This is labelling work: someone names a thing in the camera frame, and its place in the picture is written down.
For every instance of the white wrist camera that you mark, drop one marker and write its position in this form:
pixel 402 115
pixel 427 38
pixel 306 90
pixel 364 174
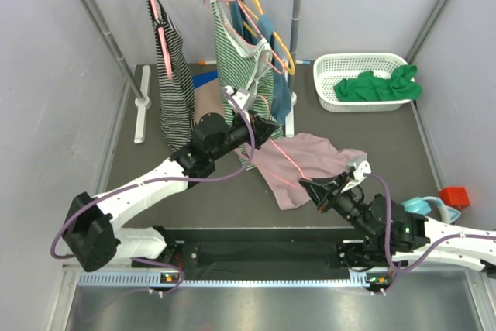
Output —
pixel 356 172
pixel 238 98

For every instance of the pink tank top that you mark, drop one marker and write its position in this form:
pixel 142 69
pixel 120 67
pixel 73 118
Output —
pixel 316 156

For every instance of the red cube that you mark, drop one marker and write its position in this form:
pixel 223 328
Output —
pixel 455 197

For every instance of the yellow hanger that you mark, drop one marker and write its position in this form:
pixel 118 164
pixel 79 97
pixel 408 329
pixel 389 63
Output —
pixel 264 54

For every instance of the pink hanger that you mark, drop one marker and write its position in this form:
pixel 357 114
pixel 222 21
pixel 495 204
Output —
pixel 302 174
pixel 252 24
pixel 162 38

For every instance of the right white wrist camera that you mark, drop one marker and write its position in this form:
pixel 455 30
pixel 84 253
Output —
pixel 356 172

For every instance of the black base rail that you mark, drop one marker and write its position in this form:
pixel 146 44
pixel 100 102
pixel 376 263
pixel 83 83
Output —
pixel 266 254

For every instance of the blue tank top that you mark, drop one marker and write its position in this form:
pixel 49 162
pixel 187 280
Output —
pixel 281 103

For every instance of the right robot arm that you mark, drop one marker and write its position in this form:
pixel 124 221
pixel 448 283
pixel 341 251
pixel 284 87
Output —
pixel 393 237

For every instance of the pink hanger under black top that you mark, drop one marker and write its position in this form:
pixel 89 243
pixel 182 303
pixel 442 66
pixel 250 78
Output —
pixel 162 38

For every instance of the pink hanger under green top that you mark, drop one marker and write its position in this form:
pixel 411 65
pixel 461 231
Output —
pixel 252 24

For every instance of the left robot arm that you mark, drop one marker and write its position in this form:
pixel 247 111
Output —
pixel 94 228

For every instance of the green white striped tank top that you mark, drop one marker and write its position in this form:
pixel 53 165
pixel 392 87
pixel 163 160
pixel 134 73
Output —
pixel 238 67

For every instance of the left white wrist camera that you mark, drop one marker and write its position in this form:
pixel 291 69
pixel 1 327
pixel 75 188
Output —
pixel 238 98

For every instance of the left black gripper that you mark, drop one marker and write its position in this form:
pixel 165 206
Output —
pixel 262 129

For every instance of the black white striped tank top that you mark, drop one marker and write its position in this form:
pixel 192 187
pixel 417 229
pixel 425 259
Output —
pixel 177 102

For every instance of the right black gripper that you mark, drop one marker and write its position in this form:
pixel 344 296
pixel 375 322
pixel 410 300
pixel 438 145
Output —
pixel 320 190

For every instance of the green garment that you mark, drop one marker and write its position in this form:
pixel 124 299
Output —
pixel 367 87

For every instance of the brown cardboard sheet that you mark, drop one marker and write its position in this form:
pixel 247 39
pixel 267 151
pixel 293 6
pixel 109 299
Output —
pixel 208 99

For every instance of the orange tipped white pen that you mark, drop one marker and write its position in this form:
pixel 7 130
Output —
pixel 207 62

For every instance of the white slotted cable duct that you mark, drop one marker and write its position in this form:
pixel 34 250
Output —
pixel 156 279

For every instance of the white plastic basket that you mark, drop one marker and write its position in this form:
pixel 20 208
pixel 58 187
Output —
pixel 330 69

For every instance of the blue flat object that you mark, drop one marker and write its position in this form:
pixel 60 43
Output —
pixel 204 78

